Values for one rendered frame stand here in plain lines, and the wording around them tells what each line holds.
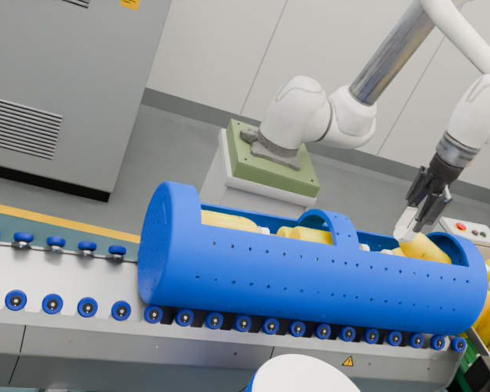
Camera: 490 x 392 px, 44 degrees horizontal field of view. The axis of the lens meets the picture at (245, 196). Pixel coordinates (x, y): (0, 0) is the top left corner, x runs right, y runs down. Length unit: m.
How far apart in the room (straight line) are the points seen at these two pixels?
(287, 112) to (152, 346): 0.88
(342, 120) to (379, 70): 0.20
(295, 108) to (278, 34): 2.31
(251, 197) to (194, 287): 0.74
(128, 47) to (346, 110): 1.21
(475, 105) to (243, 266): 0.61
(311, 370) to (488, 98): 0.70
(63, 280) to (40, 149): 1.73
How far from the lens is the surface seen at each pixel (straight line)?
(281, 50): 4.28
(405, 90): 4.64
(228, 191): 1.98
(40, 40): 2.90
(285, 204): 2.04
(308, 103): 1.94
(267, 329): 1.52
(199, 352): 1.51
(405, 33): 1.93
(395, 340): 1.73
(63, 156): 3.16
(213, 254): 1.30
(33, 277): 1.49
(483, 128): 1.43
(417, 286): 1.57
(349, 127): 2.05
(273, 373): 1.33
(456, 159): 1.46
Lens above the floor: 1.96
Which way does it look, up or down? 31 degrees down
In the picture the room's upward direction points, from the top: 24 degrees clockwise
